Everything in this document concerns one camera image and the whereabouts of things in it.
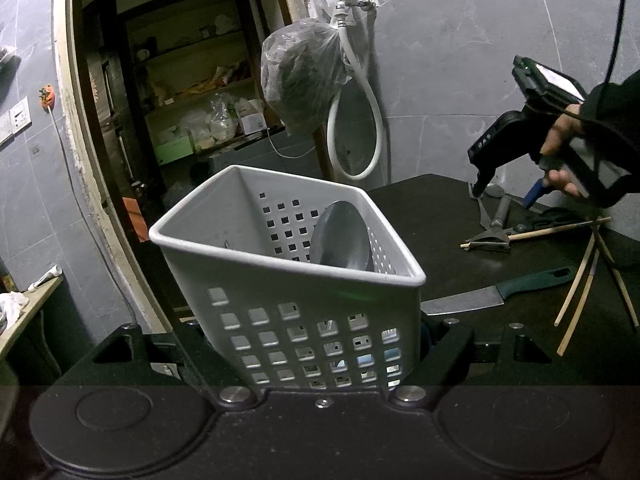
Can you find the green box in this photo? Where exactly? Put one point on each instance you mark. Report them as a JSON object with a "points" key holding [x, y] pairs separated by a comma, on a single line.
{"points": [[172, 150]]}

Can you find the wooden chopstick purple band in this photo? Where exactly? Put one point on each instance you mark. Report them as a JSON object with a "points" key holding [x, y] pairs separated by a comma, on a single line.
{"points": [[580, 305], [540, 232]]}

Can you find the metal fork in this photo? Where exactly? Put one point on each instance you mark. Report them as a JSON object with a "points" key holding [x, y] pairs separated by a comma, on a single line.
{"points": [[480, 212]]}

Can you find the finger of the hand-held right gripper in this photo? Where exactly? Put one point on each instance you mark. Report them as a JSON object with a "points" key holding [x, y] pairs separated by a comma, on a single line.
{"points": [[481, 182], [535, 193]]}

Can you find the wooden shelf unit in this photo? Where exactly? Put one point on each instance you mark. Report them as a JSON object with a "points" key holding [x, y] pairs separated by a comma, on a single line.
{"points": [[200, 60]]}

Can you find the person's right forearm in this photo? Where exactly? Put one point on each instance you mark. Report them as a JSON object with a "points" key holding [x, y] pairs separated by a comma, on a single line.
{"points": [[620, 110]]}

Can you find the beige door frame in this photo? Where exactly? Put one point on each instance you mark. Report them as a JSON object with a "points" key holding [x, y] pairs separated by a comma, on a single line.
{"points": [[85, 160]]}

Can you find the white cloth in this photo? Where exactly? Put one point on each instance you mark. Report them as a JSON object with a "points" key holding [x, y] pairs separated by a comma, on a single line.
{"points": [[12, 307]]}

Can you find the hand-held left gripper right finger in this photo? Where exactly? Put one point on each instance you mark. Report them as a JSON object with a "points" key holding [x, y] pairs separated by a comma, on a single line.
{"points": [[450, 345]]}

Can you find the white tube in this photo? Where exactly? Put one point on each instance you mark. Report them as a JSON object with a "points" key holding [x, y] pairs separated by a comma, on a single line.
{"points": [[45, 277]]}

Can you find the small white box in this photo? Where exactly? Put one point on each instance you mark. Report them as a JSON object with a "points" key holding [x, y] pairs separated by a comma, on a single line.
{"points": [[254, 122]]}

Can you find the metal wall faucet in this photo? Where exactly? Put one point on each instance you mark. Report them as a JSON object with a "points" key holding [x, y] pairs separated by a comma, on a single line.
{"points": [[345, 7]]}

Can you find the person's right hand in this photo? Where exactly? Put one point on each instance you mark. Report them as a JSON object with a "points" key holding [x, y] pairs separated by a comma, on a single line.
{"points": [[562, 127]]}

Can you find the grey perforated plastic basket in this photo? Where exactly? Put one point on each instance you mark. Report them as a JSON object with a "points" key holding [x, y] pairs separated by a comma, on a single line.
{"points": [[280, 300]]}

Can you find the large metal spoon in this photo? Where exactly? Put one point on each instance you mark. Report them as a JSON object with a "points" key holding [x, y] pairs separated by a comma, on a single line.
{"points": [[340, 240]]}

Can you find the clear bags on shelf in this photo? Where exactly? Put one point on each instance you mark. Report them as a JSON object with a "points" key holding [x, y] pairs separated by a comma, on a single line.
{"points": [[222, 122]]}

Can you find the blue ceramic spoon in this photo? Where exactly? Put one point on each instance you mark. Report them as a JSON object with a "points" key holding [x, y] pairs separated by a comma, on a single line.
{"points": [[366, 361]]}

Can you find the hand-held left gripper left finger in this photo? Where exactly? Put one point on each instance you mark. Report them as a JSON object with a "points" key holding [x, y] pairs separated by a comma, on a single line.
{"points": [[205, 365]]}

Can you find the dark grey cabinet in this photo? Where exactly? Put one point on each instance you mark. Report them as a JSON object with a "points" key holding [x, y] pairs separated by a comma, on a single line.
{"points": [[280, 160]]}

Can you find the clear plastic bag dark contents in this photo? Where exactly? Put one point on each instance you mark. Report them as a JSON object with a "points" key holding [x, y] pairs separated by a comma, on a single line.
{"points": [[300, 75]]}

